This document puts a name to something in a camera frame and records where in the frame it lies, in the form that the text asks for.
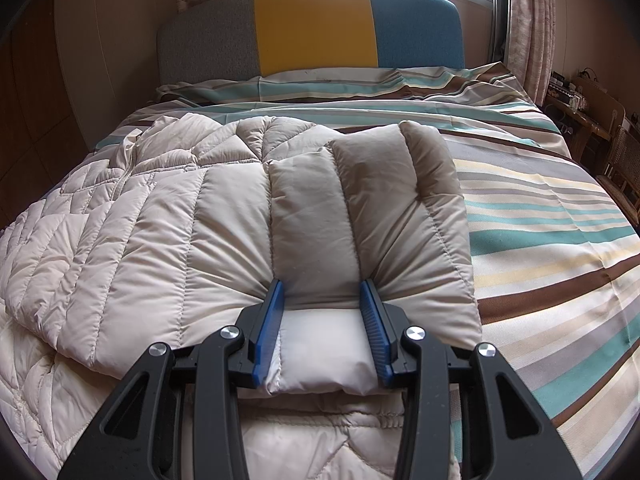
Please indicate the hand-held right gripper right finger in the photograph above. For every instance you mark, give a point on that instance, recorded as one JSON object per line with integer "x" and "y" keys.
{"x": 376, "y": 332}

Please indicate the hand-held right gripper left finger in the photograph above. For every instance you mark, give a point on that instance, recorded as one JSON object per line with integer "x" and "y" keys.
{"x": 266, "y": 332}

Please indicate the beige quilted down jacket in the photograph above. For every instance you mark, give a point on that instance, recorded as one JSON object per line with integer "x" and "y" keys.
{"x": 210, "y": 240}

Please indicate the striped bed cover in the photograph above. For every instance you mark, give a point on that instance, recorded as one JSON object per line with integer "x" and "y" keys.
{"x": 525, "y": 240}

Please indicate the wicker chair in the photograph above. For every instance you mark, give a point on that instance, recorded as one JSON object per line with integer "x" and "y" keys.
{"x": 622, "y": 165}

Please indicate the wooden desk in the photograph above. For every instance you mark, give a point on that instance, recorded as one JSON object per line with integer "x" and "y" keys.
{"x": 580, "y": 115}

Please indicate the grey yellow blue headboard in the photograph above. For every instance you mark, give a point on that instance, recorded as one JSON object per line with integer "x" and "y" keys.
{"x": 310, "y": 30}

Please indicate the brown wooden wardrobe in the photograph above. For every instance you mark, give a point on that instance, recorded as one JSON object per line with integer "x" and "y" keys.
{"x": 37, "y": 105}

